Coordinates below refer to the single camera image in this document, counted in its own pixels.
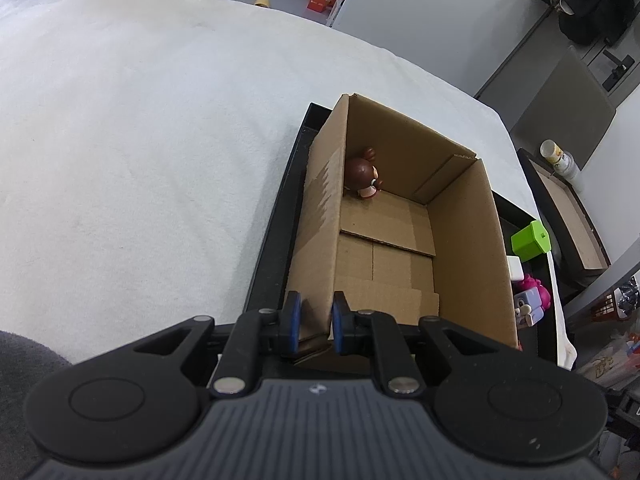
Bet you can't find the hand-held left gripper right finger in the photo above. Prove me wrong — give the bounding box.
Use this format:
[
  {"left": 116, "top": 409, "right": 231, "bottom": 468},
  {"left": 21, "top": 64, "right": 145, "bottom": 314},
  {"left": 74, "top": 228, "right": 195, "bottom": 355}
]
[{"left": 332, "top": 291, "right": 507, "bottom": 399}]

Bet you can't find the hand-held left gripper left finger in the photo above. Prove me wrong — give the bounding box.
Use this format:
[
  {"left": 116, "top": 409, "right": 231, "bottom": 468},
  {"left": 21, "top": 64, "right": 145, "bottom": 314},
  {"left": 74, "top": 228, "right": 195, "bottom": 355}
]
[{"left": 132, "top": 291, "right": 302, "bottom": 400}]

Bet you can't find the black shallow tray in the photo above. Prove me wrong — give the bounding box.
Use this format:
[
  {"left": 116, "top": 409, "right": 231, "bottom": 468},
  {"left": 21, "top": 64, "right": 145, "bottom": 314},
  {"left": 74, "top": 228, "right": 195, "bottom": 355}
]
[{"left": 243, "top": 102, "right": 558, "bottom": 376}]

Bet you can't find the brown cardboard box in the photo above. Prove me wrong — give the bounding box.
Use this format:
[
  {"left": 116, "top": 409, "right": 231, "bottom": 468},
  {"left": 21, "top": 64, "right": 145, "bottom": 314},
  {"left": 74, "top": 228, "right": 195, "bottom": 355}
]
[{"left": 286, "top": 92, "right": 521, "bottom": 376}]

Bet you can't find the lavender block figurine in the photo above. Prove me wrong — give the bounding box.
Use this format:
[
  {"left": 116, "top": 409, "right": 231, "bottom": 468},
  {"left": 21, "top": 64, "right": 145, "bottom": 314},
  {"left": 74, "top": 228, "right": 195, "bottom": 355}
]
[{"left": 512, "top": 276, "right": 546, "bottom": 328}]

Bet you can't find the pink round figurine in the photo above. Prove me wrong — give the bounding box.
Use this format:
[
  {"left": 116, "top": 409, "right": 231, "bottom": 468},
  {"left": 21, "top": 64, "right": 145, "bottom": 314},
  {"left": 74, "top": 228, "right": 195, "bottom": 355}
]
[{"left": 525, "top": 273, "right": 552, "bottom": 312}]

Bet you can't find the brown bear figurine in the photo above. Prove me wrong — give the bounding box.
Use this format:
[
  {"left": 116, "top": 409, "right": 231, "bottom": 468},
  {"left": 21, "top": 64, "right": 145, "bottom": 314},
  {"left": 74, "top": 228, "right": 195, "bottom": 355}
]
[{"left": 345, "top": 147, "right": 385, "bottom": 200}]

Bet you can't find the green plastic cube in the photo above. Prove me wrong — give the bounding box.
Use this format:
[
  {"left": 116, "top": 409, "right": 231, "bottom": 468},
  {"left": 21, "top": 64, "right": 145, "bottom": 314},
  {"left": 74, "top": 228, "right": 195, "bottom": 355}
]
[{"left": 510, "top": 220, "right": 551, "bottom": 262}]

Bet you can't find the clear plastic packaging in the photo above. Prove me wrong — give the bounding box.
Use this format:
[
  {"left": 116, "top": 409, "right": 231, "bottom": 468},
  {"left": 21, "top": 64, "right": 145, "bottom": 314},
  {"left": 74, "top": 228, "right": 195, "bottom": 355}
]
[{"left": 575, "top": 320, "right": 640, "bottom": 401}]

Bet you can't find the grey clothing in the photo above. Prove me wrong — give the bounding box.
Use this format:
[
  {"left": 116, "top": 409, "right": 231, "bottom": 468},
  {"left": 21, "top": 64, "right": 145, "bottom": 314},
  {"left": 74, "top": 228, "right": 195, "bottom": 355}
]
[{"left": 0, "top": 330, "right": 76, "bottom": 480}]

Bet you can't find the grey board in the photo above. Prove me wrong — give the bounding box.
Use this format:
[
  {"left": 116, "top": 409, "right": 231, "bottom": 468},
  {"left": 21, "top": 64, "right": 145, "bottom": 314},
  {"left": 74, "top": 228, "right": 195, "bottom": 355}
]
[{"left": 510, "top": 45, "right": 617, "bottom": 156}]

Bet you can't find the black jacket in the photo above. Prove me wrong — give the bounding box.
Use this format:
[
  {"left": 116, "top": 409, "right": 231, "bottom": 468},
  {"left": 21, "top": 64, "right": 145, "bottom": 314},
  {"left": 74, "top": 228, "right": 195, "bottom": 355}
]
[{"left": 532, "top": 0, "right": 640, "bottom": 45}]

